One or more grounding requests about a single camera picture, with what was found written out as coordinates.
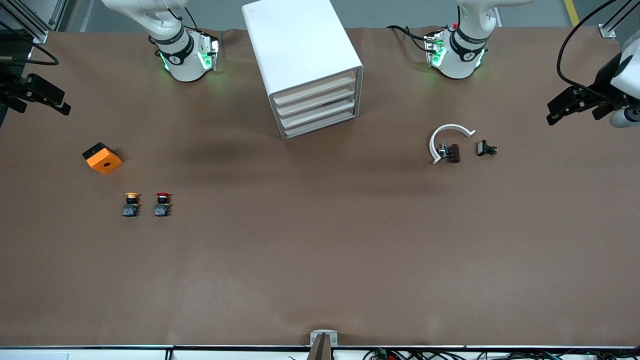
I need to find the yellow push button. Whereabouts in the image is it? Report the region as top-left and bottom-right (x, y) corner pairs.
(122, 192), (141, 218)

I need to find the red push button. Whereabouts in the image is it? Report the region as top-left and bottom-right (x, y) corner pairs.
(153, 192), (173, 218)

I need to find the white curved plastic part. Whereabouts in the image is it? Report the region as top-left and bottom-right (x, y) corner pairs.
(429, 123), (476, 165)

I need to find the brown table cover sheet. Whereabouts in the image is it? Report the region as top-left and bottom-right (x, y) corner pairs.
(0, 26), (640, 348)

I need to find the aluminium frame profile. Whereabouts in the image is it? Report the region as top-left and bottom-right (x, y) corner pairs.
(0, 0), (51, 45)
(599, 0), (640, 40)

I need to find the orange button enclosure box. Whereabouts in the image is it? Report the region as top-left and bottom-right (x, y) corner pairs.
(82, 142), (123, 176)

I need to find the black arm base cable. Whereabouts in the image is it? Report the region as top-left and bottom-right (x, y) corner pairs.
(386, 24), (432, 53)

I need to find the black cable bundle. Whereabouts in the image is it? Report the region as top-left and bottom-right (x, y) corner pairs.
(362, 348), (640, 360)

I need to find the grey metal bracket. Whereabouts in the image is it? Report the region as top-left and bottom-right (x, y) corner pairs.
(310, 329), (339, 347)

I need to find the brown wedge post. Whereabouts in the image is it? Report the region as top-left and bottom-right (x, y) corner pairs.
(306, 333), (333, 360)

